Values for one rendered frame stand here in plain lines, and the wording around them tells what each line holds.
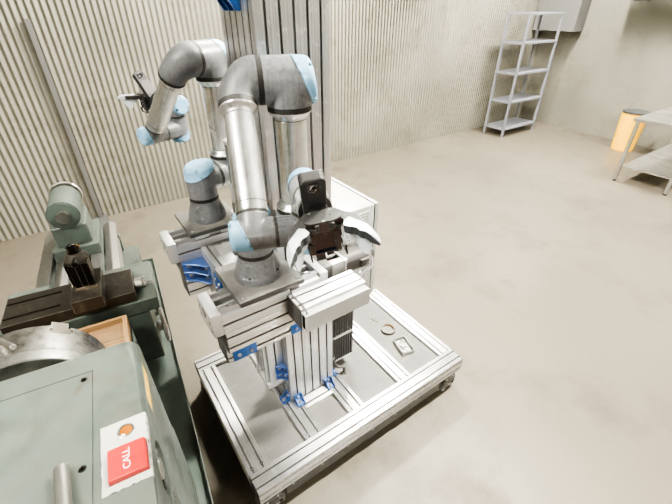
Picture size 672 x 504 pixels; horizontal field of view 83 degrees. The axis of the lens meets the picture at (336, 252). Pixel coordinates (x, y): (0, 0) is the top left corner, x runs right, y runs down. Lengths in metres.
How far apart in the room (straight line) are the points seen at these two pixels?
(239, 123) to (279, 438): 1.47
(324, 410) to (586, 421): 1.44
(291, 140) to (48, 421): 0.80
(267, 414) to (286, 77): 1.58
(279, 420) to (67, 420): 1.27
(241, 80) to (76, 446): 0.81
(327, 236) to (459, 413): 1.84
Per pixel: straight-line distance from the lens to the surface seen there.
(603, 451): 2.58
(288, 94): 1.02
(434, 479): 2.18
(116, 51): 4.46
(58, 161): 4.58
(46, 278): 2.18
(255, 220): 0.88
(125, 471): 0.80
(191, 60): 1.51
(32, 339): 1.19
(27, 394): 1.02
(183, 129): 1.84
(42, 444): 0.92
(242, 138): 0.95
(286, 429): 2.02
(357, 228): 0.65
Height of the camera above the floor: 1.91
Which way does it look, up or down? 33 degrees down
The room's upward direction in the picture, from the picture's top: straight up
